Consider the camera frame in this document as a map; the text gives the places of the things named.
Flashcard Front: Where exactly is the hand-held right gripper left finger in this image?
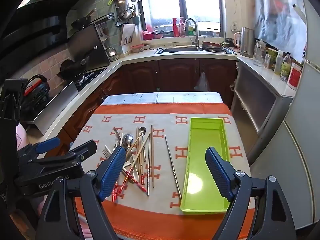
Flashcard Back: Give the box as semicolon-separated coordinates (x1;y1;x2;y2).
35;145;126;240

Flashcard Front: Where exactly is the black range hood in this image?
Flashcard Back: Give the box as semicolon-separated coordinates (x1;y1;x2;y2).
0;0;100;64

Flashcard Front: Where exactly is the brown chopstick with red end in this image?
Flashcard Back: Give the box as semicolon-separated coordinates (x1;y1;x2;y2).
122;167;147;193
136;127;145;186

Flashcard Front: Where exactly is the small spoon with gold handle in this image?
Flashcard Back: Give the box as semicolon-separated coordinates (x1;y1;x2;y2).
139;127;147;162

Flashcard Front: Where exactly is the steel chopstick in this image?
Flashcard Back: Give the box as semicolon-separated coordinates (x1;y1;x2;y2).
147;133;151;197
164;134;182;200

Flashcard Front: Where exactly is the red frying pan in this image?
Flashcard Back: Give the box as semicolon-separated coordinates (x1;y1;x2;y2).
202;41;224;51

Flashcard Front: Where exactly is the clear plastic wall sheet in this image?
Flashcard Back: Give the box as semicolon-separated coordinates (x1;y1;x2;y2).
252;0;308;61

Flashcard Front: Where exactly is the hanging black frying pan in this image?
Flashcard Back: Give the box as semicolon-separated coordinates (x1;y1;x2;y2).
71;8;97;29

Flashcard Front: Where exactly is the white cutting board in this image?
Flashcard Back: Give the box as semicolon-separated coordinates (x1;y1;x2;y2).
120;24;137;46

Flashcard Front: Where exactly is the steel sink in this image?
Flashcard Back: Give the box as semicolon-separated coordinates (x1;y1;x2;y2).
154;45;237;55

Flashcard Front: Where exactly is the white kitchen countertop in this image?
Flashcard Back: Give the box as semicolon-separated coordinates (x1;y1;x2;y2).
25;45;297;140

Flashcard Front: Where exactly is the black stove cover panel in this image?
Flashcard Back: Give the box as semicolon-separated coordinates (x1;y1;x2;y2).
67;24;110;71

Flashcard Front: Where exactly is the white jar with red label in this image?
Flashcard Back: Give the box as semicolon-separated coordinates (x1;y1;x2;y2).
287;62;303;91

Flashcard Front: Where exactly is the white plastic bag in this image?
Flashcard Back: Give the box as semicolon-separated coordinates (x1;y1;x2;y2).
195;71;210;92

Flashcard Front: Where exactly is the steel fork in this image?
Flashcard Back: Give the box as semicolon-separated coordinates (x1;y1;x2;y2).
102;145;113;161

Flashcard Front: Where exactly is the steel faucet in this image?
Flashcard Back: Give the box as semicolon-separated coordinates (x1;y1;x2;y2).
184;18;200;47

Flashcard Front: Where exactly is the grey metal cabinet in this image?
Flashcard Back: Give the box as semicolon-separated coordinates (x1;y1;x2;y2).
230;60;293;136

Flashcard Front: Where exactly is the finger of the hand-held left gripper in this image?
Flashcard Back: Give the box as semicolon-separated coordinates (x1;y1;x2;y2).
30;140;97;167
34;137;61;154

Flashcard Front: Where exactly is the black wok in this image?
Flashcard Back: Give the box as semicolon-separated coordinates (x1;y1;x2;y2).
57;55;89;81

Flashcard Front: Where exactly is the steel electric kettle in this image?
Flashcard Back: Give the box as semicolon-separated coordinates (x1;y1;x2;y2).
240;27;255;58

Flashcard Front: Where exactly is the clear plastic bottle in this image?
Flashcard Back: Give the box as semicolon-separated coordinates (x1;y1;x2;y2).
280;52;292;82

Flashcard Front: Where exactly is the plain brown wooden chopstick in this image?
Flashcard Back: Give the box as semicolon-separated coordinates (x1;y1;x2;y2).
151;125;155;188

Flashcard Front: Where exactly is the steel teapot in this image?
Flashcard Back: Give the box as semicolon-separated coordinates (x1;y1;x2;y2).
105;46;119;62

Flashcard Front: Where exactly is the glass jar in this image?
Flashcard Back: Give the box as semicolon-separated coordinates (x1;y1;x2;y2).
253;40;267;67

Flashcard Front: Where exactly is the large steel spoon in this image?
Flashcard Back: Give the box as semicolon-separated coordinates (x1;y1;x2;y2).
122;134;137;180

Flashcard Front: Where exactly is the red spray bottle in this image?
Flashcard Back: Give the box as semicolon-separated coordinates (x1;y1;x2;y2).
172;17;180;37

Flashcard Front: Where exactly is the green plastic tray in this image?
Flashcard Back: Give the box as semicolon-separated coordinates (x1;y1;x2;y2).
180;117;231;214

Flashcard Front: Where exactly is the black gas stove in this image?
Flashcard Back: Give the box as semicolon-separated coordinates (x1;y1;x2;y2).
74;67;108;92

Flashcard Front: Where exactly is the orange printed blanket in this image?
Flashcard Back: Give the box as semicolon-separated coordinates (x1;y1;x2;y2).
71;102;258;240

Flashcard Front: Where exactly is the window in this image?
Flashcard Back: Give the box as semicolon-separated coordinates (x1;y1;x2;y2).
135;0;224;34

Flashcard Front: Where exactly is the red plastic basin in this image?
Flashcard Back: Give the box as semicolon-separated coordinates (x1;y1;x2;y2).
142;30;164;40

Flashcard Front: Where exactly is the steel splash guard panel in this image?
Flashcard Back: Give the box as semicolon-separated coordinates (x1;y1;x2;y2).
20;81;79;136

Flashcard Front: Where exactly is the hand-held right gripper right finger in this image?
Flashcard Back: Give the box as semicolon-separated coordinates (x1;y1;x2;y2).
205;147;297;240

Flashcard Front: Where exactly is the black and red appliance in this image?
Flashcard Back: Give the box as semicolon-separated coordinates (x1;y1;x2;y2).
20;74;50;120

